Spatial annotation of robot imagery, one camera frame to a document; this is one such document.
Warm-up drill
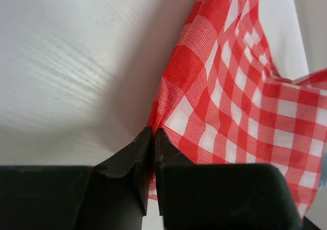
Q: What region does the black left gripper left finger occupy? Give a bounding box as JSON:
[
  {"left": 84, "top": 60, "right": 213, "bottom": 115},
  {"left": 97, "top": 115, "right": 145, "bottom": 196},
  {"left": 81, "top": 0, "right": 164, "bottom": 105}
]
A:
[{"left": 90, "top": 127, "right": 152, "bottom": 229}]

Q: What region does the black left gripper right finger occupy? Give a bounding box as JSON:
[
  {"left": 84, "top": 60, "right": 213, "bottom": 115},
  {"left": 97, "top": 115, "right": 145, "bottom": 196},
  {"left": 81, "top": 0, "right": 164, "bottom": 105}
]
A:
[{"left": 154, "top": 129, "right": 302, "bottom": 229}]

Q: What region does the red white checkered cloth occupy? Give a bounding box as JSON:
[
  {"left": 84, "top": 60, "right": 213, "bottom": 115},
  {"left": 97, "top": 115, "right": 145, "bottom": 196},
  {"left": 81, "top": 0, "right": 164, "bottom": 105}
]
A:
[{"left": 148, "top": 0, "right": 326, "bottom": 216}]

